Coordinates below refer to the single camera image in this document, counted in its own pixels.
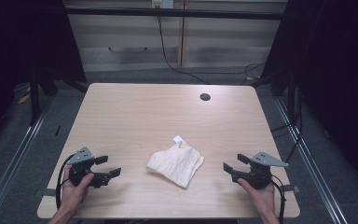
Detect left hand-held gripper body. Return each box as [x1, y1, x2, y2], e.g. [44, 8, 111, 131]
[66, 147, 111, 189]

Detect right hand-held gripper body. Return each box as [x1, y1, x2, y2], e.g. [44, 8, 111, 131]
[231, 151, 289, 190]

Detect cream cloth with flower print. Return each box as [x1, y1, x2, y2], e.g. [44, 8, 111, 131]
[146, 134, 205, 189]

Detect person's right hand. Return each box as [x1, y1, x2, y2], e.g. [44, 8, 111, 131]
[237, 179, 278, 217]

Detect person's left hand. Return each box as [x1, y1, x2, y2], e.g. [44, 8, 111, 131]
[60, 165, 95, 216]

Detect grey tape piece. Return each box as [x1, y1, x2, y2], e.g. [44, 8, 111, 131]
[282, 184, 301, 194]
[41, 188, 59, 198]

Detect black metal stand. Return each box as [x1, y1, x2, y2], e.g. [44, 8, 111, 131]
[286, 70, 296, 123]
[28, 73, 42, 126]

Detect yellow floor tape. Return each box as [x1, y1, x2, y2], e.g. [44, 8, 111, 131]
[17, 86, 32, 105]

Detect dark curtain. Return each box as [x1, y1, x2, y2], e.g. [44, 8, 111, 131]
[260, 0, 358, 195]
[0, 0, 87, 153]

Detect white cabinet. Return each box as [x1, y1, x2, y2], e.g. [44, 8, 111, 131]
[63, 0, 288, 73]

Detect black horizontal metal bar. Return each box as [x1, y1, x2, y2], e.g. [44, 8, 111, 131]
[64, 7, 286, 21]

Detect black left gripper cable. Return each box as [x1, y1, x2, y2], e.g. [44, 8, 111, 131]
[55, 153, 76, 211]

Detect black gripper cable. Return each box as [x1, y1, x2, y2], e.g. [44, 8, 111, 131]
[55, 153, 76, 211]
[269, 174, 287, 224]

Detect black floor cables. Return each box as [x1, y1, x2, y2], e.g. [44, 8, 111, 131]
[269, 92, 305, 163]

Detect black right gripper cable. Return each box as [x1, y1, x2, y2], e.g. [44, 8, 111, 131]
[269, 174, 287, 224]

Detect metal floor rail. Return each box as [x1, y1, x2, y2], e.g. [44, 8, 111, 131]
[274, 98, 350, 224]
[0, 99, 54, 224]

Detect dark cabinet handle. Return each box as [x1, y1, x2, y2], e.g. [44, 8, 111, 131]
[107, 46, 149, 53]

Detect long black power cable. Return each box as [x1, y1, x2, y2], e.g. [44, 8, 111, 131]
[157, 15, 266, 86]

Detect white wall socket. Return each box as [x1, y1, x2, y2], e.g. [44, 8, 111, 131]
[151, 0, 175, 9]

